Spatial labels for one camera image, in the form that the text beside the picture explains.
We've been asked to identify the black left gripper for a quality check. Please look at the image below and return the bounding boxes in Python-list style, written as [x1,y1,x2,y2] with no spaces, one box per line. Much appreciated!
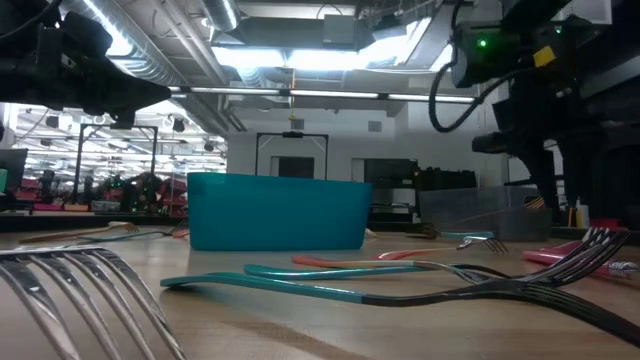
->
[0,9,173,117]

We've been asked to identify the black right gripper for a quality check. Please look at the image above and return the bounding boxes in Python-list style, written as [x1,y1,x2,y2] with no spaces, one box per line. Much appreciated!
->
[451,19,609,224]

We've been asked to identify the blue plastic bin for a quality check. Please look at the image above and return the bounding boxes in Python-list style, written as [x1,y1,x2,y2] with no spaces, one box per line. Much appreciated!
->
[186,171,374,252]

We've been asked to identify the translucent grey plastic bin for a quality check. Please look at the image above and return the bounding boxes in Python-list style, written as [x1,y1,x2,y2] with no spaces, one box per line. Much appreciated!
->
[418,186,553,243]

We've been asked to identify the black storage cabinets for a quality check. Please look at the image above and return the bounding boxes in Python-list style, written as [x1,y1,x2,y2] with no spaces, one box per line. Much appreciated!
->
[363,158,479,224]

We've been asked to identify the long ceiling light bar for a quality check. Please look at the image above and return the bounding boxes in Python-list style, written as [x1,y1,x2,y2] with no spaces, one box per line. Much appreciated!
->
[167,85,476,105]

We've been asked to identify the pink-handled silver fork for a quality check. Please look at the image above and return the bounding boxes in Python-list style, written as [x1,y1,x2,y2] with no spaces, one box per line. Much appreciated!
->
[521,241,640,281]

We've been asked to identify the black gantry frame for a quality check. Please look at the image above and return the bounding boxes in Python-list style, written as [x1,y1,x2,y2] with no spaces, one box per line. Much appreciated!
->
[254,131,330,182]
[73,123,160,206]

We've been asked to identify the silver ventilation duct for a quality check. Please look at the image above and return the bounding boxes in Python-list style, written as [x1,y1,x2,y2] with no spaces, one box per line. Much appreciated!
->
[199,0,241,32]

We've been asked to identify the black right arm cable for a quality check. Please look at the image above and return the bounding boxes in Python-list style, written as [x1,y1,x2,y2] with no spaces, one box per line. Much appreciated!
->
[427,62,504,135]

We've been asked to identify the yellow cord with grey box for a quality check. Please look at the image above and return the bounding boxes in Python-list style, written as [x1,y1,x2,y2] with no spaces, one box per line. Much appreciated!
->
[287,69,306,132]

